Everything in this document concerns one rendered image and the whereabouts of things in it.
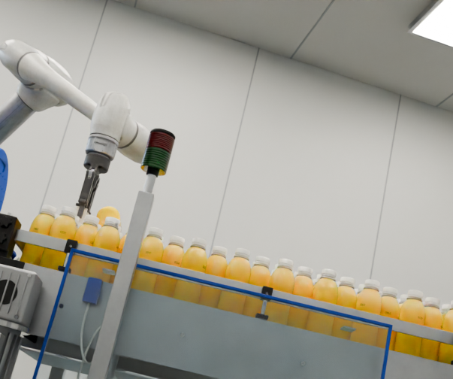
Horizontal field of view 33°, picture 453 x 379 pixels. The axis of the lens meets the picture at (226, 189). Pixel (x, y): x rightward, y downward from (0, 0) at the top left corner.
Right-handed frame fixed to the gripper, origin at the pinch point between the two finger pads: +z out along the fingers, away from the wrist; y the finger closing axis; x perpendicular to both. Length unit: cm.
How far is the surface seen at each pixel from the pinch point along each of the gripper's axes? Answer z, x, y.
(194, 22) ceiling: -230, -7, -274
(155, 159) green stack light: -8, 21, 46
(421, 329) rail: 13, 94, 28
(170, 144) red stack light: -13, 23, 44
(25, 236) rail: 13.6, -7.4, 27.1
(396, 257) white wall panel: -103, 173, -308
